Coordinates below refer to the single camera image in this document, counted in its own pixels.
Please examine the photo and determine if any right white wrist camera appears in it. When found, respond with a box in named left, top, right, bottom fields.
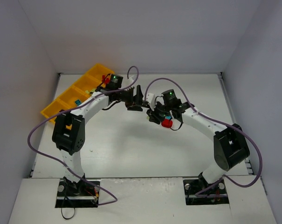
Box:
left=145, top=93, right=156, bottom=110

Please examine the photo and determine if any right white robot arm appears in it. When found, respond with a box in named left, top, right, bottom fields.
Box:
left=144, top=89, right=250, bottom=184

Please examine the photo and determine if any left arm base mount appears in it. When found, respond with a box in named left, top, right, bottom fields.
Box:
left=55, top=179, right=100, bottom=208

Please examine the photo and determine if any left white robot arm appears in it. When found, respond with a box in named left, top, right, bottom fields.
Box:
left=52, top=74, right=143, bottom=190

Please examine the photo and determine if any large red rounded lego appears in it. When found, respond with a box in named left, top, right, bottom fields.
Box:
left=161, top=119, right=173, bottom=128

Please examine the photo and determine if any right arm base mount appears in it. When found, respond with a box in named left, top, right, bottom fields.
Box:
left=183, top=179, right=229, bottom=206

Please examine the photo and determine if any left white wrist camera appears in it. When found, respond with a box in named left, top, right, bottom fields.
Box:
left=126, top=76, right=136, bottom=85

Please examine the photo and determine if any light blue lego brick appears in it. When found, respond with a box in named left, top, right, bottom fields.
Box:
left=75, top=99, right=81, bottom=106

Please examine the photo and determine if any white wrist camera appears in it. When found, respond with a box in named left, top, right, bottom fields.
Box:
left=126, top=76, right=136, bottom=85
left=145, top=93, right=156, bottom=110

